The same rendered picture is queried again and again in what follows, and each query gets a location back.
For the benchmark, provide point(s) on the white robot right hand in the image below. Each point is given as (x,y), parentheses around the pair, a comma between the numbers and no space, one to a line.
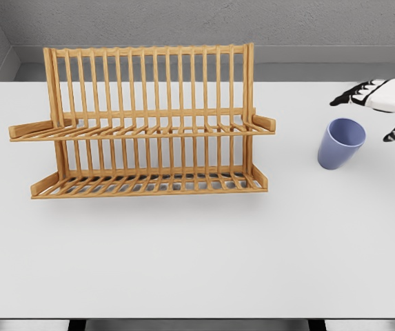
(392,97)

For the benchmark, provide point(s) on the blue cup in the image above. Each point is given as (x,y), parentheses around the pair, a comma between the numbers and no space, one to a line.
(338,148)

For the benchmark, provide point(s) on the wooden two-tier dish rack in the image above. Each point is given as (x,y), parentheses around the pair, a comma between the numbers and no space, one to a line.
(149,127)

